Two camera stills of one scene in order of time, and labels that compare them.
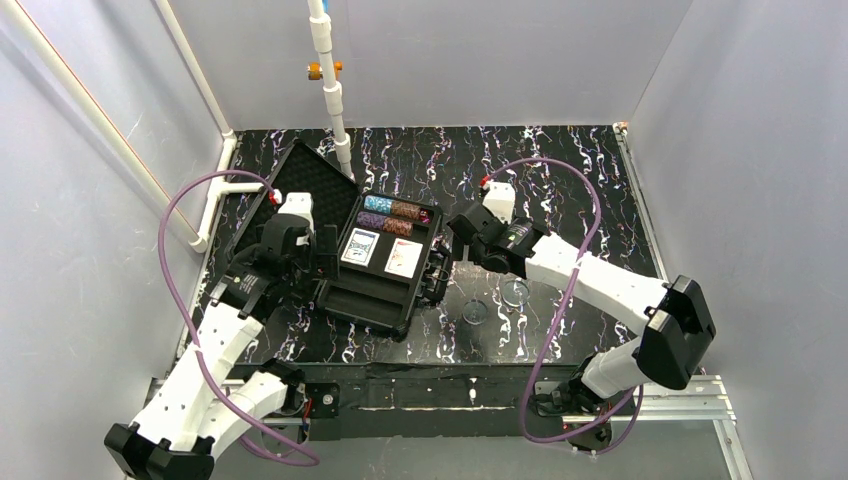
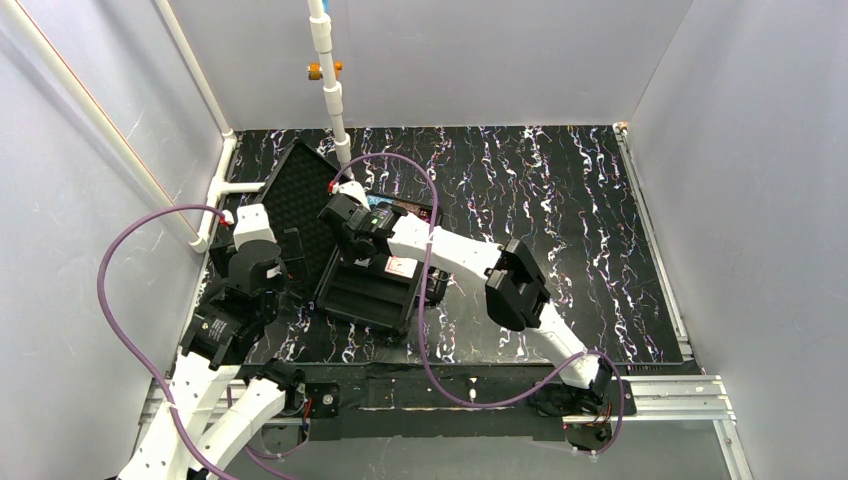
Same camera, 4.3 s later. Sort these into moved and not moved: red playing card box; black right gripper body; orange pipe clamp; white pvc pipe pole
Moved: black right gripper body
Not moved: white pvc pipe pole; red playing card box; orange pipe clamp
